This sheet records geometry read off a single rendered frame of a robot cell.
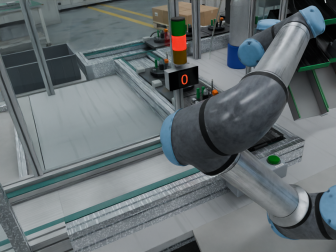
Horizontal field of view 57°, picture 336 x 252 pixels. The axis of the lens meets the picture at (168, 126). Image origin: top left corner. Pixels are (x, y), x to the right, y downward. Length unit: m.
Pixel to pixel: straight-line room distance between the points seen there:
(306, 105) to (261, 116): 0.85
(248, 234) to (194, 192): 0.21
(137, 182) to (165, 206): 0.16
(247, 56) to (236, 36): 1.20
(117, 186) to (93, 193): 0.09
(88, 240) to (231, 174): 0.50
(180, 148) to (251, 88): 0.17
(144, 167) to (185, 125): 0.62
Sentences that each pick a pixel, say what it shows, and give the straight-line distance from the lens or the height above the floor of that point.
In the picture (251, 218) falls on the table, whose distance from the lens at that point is 1.08.
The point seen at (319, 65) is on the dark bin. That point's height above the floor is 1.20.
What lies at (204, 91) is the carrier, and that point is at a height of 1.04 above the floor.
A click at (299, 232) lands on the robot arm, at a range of 0.89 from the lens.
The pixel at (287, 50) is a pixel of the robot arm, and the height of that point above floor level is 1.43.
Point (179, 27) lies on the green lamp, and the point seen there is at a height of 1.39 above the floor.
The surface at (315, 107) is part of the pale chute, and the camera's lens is 1.40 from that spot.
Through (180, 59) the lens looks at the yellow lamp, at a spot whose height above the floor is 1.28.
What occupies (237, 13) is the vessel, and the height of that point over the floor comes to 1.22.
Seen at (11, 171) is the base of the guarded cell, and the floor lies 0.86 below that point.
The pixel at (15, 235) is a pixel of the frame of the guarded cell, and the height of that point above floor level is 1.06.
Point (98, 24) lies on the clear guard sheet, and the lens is 1.04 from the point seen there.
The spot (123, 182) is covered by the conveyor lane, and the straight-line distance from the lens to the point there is 1.14.
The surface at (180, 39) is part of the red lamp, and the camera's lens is 1.10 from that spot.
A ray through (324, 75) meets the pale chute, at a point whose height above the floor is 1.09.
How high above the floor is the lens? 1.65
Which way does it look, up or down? 32 degrees down
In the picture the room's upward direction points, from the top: 5 degrees counter-clockwise
